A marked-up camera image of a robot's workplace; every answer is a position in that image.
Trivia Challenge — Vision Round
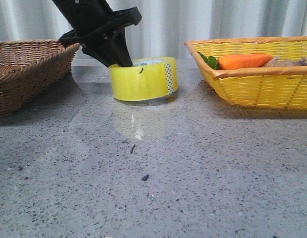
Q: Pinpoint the orange toy carrot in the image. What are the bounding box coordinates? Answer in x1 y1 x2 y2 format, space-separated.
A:
197 52 273 70

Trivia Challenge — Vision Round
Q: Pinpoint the yellow tape roll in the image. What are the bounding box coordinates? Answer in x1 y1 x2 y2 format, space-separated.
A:
109 57 178 101

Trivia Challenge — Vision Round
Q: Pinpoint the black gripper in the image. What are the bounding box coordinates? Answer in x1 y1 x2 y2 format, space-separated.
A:
53 0 142 67

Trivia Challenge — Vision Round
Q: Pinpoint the brown ginger root toy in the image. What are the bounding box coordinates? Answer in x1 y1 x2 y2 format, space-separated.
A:
263 57 307 67

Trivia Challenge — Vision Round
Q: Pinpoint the brown wicker basket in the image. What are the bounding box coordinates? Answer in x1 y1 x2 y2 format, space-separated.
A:
0 39 80 118

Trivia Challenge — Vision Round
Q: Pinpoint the yellow wicker basket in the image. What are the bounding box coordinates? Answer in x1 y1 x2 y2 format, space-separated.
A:
185 36 307 110

